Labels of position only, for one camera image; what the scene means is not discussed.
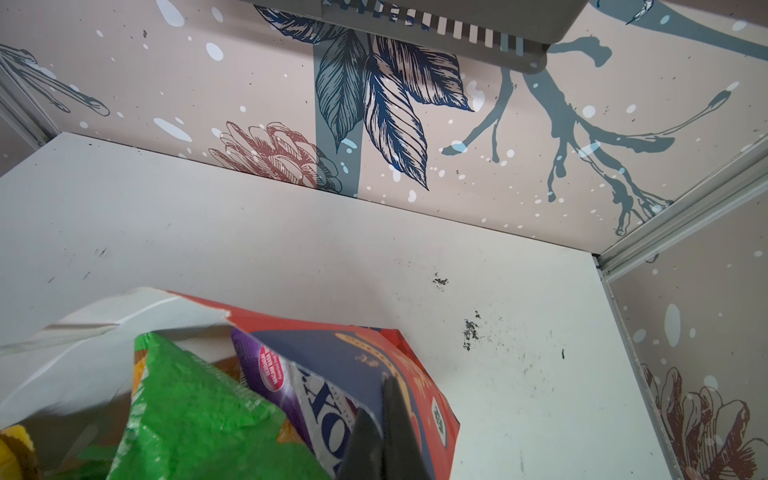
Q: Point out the yellow snack packet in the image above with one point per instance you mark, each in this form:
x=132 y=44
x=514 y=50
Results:
x=19 y=459

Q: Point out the green snack packet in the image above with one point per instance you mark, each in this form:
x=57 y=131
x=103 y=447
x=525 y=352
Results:
x=190 y=420

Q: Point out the purple snack packet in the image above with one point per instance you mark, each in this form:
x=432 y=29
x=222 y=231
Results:
x=322 y=415

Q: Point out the black hanging wall basket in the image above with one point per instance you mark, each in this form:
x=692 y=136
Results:
x=511 y=34

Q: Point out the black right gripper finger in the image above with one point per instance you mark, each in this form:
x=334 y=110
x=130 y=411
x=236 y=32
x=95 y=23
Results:
x=383 y=443

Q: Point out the red paper gift bag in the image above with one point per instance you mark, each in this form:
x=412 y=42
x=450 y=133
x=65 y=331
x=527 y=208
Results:
x=70 y=385

